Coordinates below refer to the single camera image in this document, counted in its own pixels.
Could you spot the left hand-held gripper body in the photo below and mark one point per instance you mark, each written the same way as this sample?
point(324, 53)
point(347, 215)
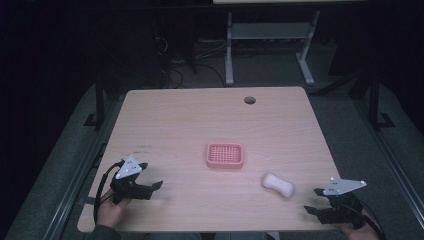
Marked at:
point(128, 168)

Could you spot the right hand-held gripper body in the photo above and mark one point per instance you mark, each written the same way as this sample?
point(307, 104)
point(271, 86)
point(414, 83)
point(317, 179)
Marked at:
point(343, 210)

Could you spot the person's right hand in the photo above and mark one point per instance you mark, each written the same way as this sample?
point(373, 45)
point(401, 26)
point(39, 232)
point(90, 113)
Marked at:
point(358, 234)

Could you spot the person's left hand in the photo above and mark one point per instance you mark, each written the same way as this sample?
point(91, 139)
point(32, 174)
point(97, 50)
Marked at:
point(109, 213)

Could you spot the white soap bar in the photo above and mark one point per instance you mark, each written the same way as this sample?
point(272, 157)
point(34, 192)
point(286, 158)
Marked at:
point(278, 185)

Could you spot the black metal stand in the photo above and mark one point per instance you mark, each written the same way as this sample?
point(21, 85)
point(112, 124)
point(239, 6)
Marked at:
point(374, 100)
point(99, 100)

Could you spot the pink soap dish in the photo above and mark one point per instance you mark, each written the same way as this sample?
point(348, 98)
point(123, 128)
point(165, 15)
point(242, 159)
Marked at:
point(225, 155)

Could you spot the white metal rack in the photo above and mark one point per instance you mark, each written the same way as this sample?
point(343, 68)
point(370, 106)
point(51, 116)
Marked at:
point(266, 30)

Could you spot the metal floor rail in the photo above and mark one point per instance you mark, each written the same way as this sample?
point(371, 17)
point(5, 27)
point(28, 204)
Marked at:
point(396, 166)
point(72, 196)

